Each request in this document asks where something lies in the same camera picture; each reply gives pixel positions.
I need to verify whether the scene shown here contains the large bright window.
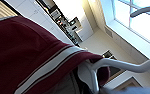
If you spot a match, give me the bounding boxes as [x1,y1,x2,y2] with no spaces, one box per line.
[104,0,150,51]

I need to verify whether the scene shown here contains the white kitchen counter cabinets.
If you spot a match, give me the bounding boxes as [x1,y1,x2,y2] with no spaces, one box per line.
[4,0,76,46]

